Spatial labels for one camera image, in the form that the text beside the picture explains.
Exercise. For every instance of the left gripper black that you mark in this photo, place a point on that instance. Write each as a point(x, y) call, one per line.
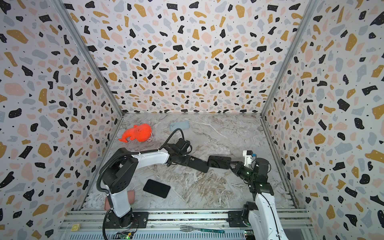
point(186, 162)

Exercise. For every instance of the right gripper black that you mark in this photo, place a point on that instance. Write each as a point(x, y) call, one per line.
point(236, 166)

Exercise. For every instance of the black phone case camera cutout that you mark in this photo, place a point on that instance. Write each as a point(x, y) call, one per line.
point(219, 162)

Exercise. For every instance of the blue phone black screen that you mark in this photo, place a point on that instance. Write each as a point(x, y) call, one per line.
point(194, 163)

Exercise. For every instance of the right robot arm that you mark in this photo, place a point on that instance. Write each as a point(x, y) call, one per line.
point(264, 220)

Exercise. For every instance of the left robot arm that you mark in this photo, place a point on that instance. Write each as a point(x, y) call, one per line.
point(117, 173)

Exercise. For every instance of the light blue phone case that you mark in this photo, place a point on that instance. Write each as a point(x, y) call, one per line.
point(183, 125)

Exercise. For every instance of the black phone left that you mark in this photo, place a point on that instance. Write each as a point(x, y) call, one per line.
point(157, 188)

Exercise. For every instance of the pink phone case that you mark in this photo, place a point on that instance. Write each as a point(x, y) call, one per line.
point(131, 198)

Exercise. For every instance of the red plush toy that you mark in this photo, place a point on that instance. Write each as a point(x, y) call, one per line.
point(140, 133)

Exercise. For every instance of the right circuit board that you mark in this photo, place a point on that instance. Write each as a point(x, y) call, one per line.
point(249, 235)

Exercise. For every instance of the circuit board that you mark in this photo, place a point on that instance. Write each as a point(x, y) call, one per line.
point(124, 236)
point(249, 235)

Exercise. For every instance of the left circuit board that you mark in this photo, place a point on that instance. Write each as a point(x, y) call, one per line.
point(124, 236)

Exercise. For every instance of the yellow sticker tag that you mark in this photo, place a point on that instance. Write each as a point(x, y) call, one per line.
point(75, 227)

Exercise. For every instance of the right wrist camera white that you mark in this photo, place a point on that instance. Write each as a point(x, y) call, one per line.
point(249, 158)

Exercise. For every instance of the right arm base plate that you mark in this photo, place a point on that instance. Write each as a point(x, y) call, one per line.
point(235, 219)

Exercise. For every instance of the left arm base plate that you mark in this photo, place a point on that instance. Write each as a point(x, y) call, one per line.
point(134, 220)

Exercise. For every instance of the silver fork green handle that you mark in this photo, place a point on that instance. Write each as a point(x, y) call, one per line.
point(190, 229)

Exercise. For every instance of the aluminium rail frame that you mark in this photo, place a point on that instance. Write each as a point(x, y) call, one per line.
point(161, 225)

